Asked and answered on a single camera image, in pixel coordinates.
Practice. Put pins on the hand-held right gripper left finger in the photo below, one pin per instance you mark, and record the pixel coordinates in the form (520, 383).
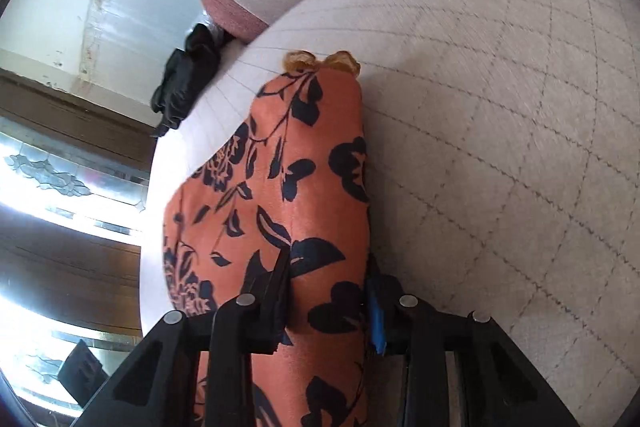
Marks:
(277, 302)

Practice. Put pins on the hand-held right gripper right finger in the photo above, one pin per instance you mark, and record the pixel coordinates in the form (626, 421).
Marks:
(376, 322)

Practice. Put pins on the orange floral dress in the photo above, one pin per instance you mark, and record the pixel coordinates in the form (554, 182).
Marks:
(310, 187)

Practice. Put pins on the dark boxy object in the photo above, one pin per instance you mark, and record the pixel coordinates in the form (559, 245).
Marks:
(82, 372)

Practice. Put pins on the wooden door with etched glass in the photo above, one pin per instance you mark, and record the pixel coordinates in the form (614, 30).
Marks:
(65, 257)

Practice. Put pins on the pink quilted mattress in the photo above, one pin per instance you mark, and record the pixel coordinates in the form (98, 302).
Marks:
(500, 132)

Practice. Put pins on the black cloth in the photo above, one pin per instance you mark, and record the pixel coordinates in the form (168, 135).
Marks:
(187, 77)

